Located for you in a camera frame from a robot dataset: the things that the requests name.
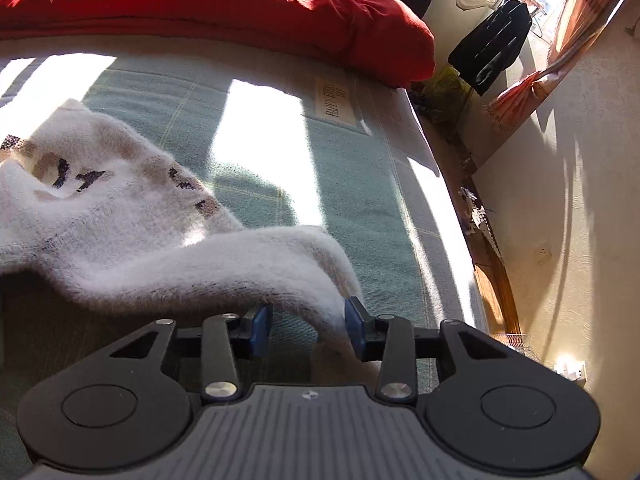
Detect wooden bed frame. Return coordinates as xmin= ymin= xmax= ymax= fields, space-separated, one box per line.
xmin=440 ymin=125 xmax=521 ymax=336

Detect white fuzzy lettered sweater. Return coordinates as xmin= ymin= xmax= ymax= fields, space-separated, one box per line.
xmin=0 ymin=98 xmax=381 ymax=391

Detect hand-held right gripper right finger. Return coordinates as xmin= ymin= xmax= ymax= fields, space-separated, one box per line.
xmin=344 ymin=296 xmax=523 ymax=406

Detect green plaid bed sheet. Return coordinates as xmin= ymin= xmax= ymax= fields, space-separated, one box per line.
xmin=0 ymin=35 xmax=488 ymax=480

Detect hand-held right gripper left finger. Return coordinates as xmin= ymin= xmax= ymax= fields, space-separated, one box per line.
xmin=107 ymin=304 xmax=274 ymax=403

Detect orange curtain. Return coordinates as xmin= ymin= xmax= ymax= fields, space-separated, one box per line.
xmin=487 ymin=0 xmax=626 ymax=133

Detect red duvet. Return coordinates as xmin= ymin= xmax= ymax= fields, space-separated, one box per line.
xmin=0 ymin=0 xmax=437 ymax=88

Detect wire rack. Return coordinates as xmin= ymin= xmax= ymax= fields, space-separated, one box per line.
xmin=492 ymin=332 xmax=541 ymax=363

